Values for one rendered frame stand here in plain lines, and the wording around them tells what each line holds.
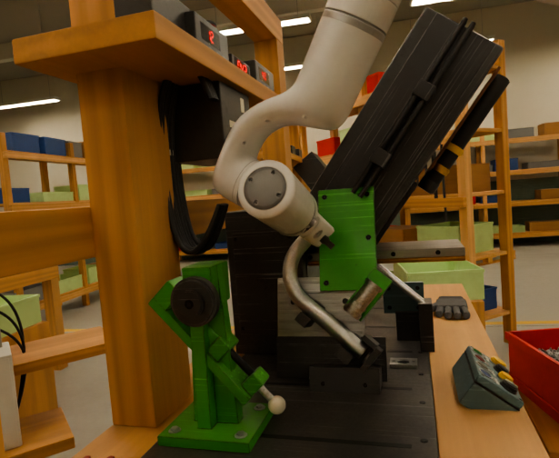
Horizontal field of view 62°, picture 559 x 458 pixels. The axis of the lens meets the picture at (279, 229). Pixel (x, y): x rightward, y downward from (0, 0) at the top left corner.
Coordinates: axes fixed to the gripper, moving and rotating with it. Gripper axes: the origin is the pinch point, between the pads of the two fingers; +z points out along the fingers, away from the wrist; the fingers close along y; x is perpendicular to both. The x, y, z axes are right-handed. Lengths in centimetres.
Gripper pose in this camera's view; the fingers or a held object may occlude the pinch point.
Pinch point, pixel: (314, 229)
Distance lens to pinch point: 93.8
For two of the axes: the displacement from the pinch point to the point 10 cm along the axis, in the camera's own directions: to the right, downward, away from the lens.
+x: -6.8, 7.4, 0.6
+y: -6.8, -6.5, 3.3
